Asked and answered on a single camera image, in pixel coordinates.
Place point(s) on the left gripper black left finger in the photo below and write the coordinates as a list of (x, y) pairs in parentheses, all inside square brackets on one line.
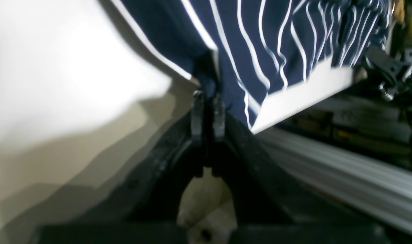
[(143, 209)]

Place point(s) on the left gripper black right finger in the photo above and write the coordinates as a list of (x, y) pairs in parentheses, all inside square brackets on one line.
[(271, 206)]

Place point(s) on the navy white striped t-shirt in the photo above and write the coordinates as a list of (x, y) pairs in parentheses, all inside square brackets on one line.
[(261, 46)]

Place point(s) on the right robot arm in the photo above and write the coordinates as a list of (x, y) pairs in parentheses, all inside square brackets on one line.
[(395, 75)]

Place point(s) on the aluminium table frame rail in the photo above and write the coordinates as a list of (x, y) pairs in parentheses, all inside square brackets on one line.
[(380, 190)]

